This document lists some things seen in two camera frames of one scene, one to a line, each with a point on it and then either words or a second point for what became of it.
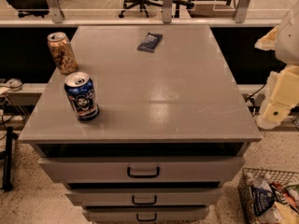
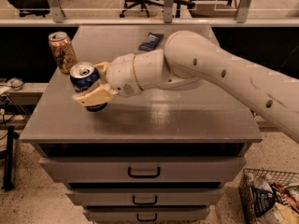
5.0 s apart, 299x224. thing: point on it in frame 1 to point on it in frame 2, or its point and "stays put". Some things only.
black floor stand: [7, 161] stays put
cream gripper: [288, 41] to [121, 74]
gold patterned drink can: [63, 51] stays put
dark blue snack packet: [150, 42] stays put
